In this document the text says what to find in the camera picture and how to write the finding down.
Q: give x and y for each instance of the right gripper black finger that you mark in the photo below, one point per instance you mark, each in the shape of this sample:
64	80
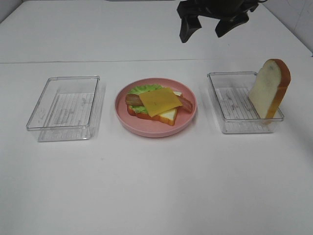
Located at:
189	25
224	26

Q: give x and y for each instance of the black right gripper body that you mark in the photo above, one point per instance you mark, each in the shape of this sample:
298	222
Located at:
217	9

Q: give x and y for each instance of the bacon strip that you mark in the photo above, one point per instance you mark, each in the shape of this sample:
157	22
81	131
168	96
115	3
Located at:
186	104
133	100

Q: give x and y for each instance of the green lettuce leaf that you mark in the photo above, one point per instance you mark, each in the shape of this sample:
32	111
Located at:
142	89

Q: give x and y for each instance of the yellow cheese slice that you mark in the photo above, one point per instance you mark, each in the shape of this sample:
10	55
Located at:
159	101

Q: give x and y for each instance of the bread slice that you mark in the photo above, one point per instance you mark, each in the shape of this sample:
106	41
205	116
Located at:
270	87
167	117

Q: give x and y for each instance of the right clear plastic tray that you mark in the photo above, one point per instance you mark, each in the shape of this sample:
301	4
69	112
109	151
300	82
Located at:
235	112

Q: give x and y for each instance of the clear plastic tray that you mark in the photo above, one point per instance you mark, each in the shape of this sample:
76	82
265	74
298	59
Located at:
235	112
68	109

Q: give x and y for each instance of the pink round plate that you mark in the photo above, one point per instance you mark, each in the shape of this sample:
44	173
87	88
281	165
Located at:
153	128

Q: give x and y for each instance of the left clear plastic tray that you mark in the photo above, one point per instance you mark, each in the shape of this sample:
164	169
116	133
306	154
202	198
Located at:
68	109

